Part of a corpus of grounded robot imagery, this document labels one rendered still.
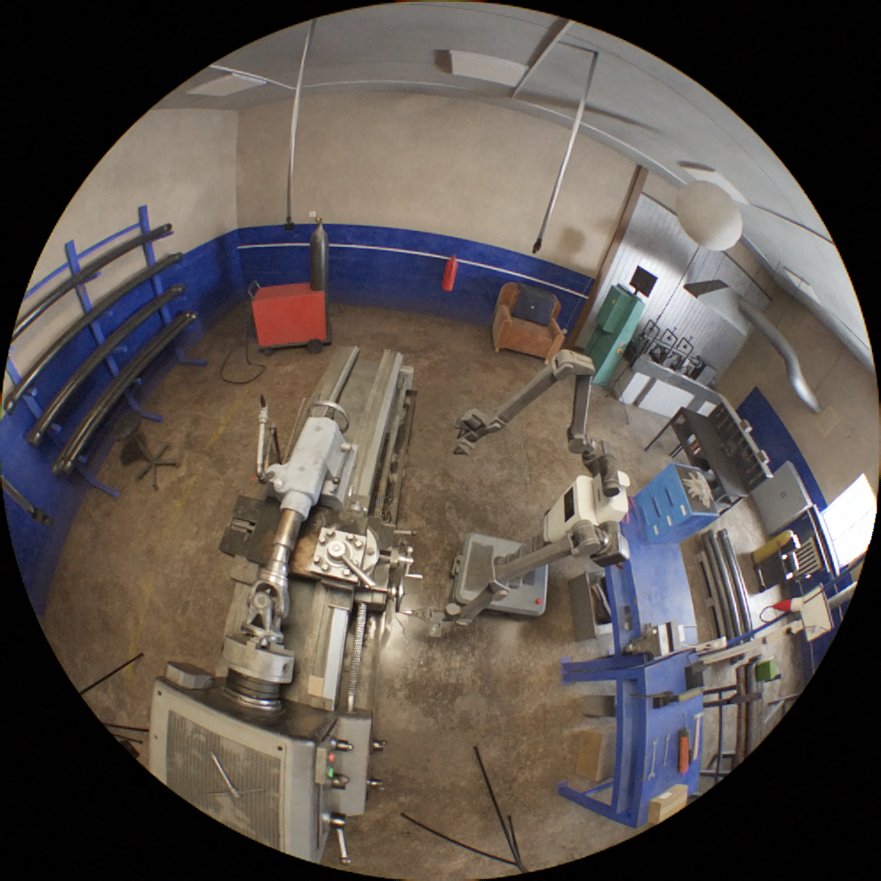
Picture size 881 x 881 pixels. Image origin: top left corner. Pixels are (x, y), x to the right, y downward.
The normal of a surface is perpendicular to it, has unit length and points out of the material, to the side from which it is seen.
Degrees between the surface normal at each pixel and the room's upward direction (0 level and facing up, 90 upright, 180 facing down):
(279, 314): 90
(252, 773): 0
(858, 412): 90
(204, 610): 0
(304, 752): 45
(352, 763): 32
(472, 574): 0
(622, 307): 90
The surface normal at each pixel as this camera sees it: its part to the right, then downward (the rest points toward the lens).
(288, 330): 0.29, 0.76
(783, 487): -0.98, -0.16
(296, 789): 0.82, -0.34
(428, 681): 0.18, -0.64
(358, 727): 0.67, -0.46
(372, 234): -0.06, 0.75
